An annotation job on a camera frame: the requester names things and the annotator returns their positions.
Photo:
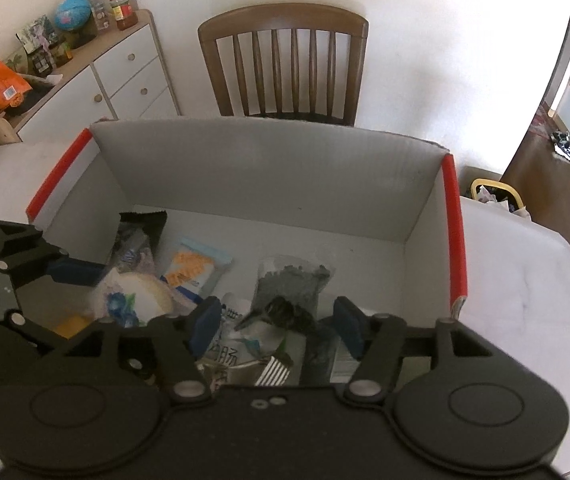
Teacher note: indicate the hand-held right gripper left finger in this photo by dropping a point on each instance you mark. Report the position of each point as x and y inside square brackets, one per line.
[205, 327]

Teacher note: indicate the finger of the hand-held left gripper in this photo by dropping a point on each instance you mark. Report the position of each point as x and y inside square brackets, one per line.
[30, 327]
[77, 271]

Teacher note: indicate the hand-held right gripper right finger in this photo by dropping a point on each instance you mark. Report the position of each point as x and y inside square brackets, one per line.
[350, 327]

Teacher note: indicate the round cake packet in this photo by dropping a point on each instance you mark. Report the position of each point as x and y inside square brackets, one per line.
[130, 300]

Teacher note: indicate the blue snack packet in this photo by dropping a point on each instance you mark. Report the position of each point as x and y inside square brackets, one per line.
[192, 267]

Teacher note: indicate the black snack packet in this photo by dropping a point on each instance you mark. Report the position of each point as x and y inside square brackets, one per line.
[137, 245]

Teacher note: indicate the clear packet dark contents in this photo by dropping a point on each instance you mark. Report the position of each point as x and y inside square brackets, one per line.
[290, 280]

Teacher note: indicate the red cardboard box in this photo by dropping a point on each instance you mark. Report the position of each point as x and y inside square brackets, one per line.
[265, 175]

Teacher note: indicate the yellow-rim basket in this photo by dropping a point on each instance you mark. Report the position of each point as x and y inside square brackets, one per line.
[497, 195]

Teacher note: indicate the white wooden-top sideboard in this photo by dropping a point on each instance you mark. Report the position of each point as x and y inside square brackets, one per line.
[130, 75]

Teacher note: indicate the glass dome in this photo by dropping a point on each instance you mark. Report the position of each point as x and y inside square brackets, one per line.
[17, 60]

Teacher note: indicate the blue globe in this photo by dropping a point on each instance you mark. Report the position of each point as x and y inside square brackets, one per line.
[71, 12]

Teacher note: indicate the clear plastic box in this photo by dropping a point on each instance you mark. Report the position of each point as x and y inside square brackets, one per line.
[101, 12]

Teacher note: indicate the red-lid sauce jar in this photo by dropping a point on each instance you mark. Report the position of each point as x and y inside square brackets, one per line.
[124, 12]

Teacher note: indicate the brown wooden chair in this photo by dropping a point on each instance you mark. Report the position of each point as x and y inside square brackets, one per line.
[285, 60]

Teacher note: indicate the dark sneaker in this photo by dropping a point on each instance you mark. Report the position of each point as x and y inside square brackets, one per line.
[564, 146]

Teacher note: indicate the patterned rug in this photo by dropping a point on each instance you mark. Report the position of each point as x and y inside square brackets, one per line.
[542, 120]

